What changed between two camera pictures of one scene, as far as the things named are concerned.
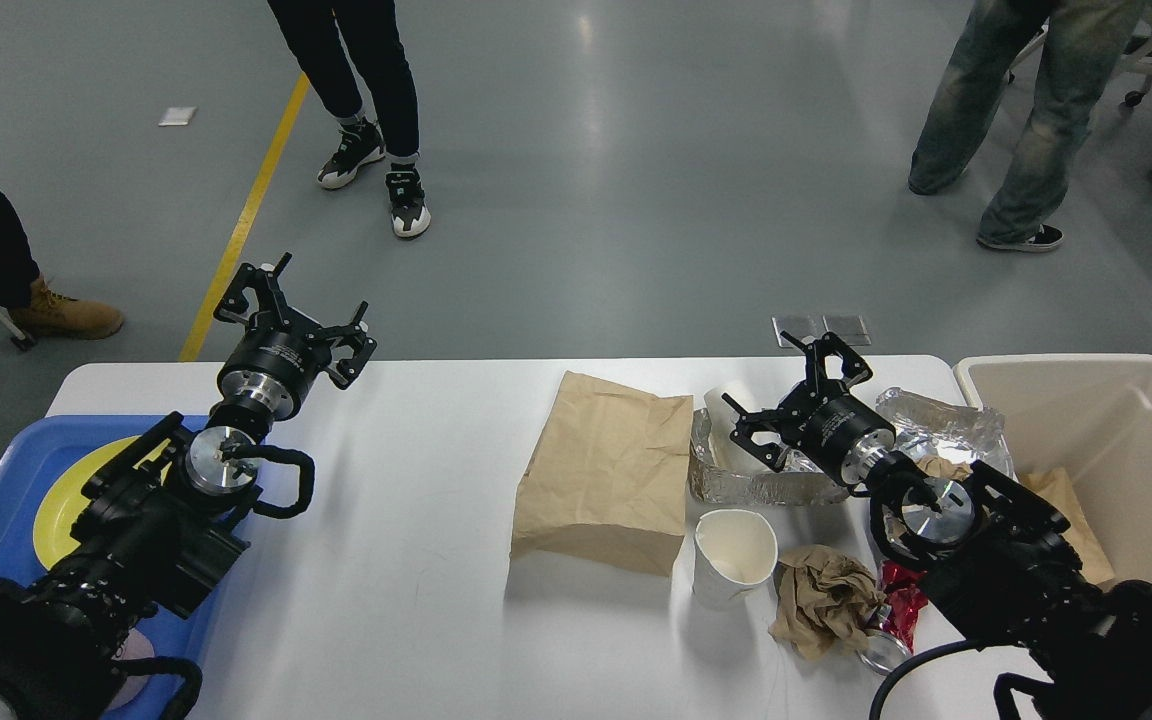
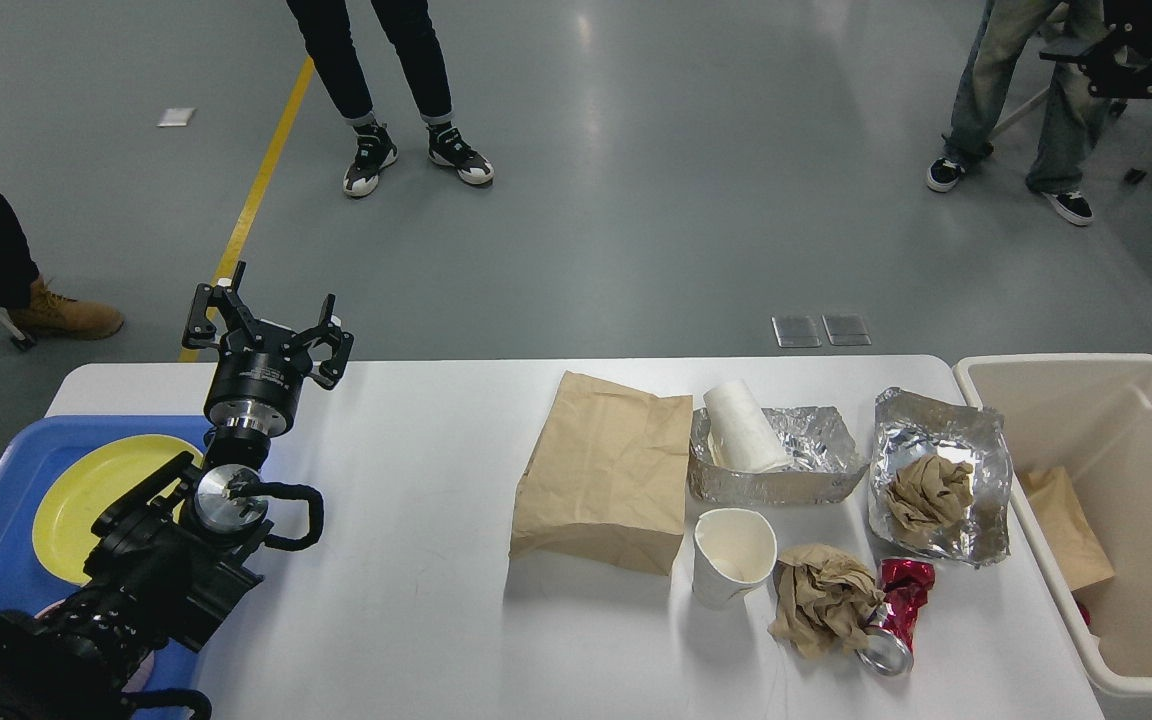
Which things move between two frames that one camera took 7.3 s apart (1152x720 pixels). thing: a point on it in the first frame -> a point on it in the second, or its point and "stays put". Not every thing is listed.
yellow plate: x=61 y=503 stays put
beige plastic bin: x=1135 y=435 stays put
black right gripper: x=832 y=429 -> x=1120 y=66
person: x=353 y=58 -> x=331 y=32
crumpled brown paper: x=824 y=601 stays put
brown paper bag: x=606 y=479 stays put
